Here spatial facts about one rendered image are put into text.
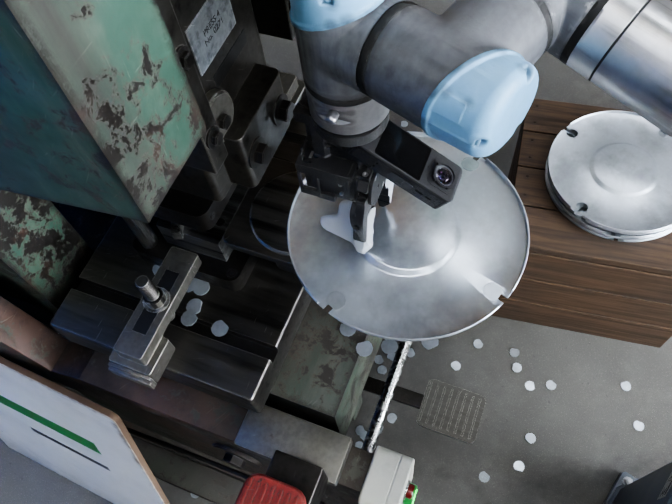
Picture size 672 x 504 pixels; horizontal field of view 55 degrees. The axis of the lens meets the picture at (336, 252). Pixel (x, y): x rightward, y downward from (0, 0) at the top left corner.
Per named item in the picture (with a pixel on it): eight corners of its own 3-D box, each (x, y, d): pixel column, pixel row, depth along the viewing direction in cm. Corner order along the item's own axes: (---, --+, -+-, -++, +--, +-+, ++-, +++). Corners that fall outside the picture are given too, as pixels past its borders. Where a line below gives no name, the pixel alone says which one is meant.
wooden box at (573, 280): (663, 210, 164) (723, 121, 134) (661, 348, 147) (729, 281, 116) (504, 186, 172) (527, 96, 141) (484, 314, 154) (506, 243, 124)
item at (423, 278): (425, 395, 68) (426, 392, 67) (238, 239, 78) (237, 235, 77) (575, 219, 77) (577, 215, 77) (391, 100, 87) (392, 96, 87)
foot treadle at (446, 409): (484, 404, 133) (487, 397, 129) (471, 450, 129) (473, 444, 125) (233, 316, 148) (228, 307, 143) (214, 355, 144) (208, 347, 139)
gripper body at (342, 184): (327, 143, 72) (315, 65, 61) (400, 163, 70) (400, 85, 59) (301, 198, 69) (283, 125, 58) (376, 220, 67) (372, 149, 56)
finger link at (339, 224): (326, 239, 77) (326, 181, 70) (372, 253, 75) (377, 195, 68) (316, 257, 75) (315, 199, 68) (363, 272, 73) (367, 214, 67)
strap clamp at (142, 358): (215, 274, 86) (194, 235, 77) (154, 389, 79) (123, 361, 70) (176, 261, 87) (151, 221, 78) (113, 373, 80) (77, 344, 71)
